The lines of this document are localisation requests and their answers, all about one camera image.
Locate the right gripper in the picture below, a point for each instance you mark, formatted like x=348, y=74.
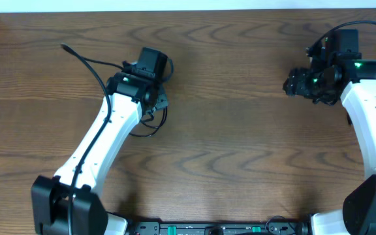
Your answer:
x=296, y=81

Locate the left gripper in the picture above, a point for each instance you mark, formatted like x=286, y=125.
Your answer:
x=161, y=102

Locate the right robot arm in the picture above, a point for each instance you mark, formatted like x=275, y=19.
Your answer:
x=357, y=93

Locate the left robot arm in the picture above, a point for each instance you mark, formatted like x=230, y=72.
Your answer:
x=70, y=201

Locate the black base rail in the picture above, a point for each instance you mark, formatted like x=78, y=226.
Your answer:
x=276, y=225

